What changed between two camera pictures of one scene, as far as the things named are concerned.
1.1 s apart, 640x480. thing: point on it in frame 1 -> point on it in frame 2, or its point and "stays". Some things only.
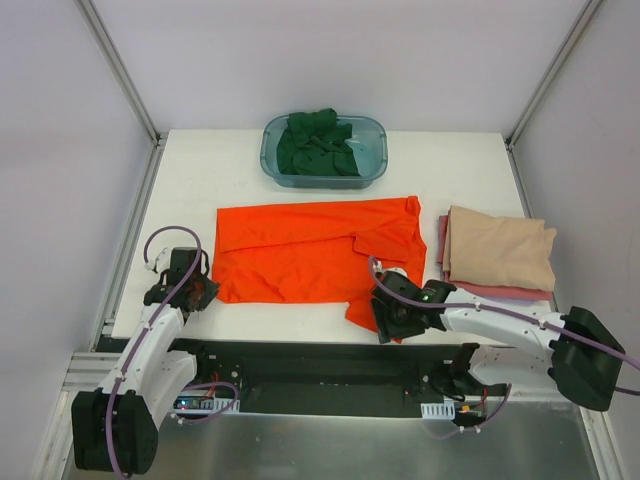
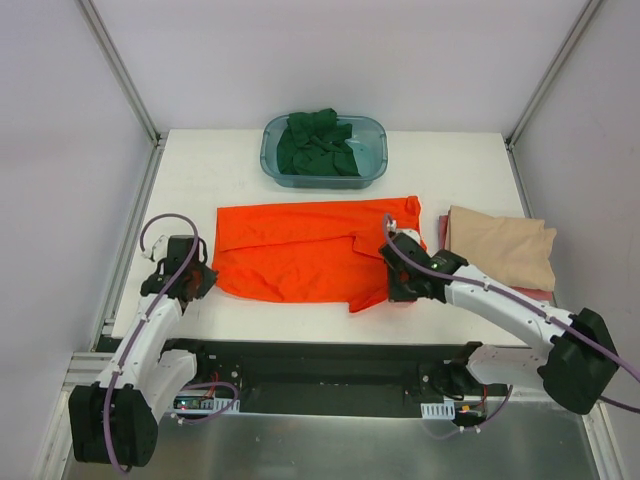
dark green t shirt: [314, 144] stays
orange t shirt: [316, 252] stays
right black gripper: [388, 317] -> [400, 282]
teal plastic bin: [368, 145] stays
